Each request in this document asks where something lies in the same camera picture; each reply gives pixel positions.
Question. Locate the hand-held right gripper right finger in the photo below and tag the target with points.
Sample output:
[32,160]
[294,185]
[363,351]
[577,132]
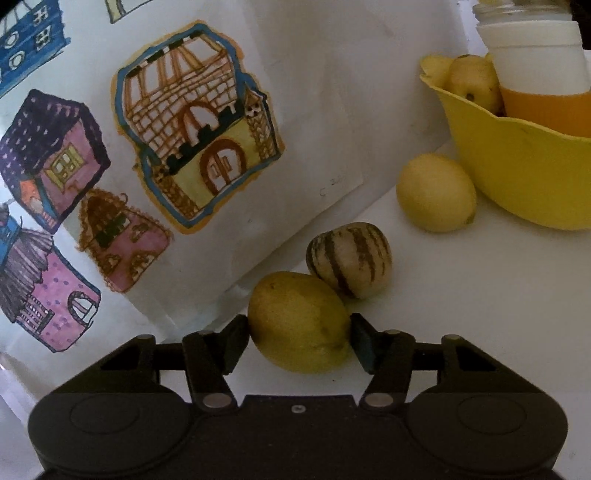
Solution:
[364,344]

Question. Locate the small yellow pear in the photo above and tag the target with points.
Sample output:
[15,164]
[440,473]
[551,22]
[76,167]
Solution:
[475,83]

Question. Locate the yellow plastic bowl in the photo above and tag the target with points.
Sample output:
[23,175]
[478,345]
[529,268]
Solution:
[521,161]

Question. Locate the pale yellow lemon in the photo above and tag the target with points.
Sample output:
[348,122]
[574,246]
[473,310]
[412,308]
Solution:
[436,191]

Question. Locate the striped pepino melon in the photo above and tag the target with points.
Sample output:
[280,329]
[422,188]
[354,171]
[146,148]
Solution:
[349,258]

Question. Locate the white and orange cup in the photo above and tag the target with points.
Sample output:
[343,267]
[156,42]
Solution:
[538,74]

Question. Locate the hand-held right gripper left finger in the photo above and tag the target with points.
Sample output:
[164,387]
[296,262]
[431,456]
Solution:
[236,339]

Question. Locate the glass jar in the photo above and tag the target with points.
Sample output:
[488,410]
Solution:
[521,9]

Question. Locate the white sheet of house drawings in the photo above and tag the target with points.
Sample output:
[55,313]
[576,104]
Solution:
[323,92]

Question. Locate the large yellow lemon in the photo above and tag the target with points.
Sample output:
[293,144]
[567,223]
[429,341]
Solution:
[298,321]

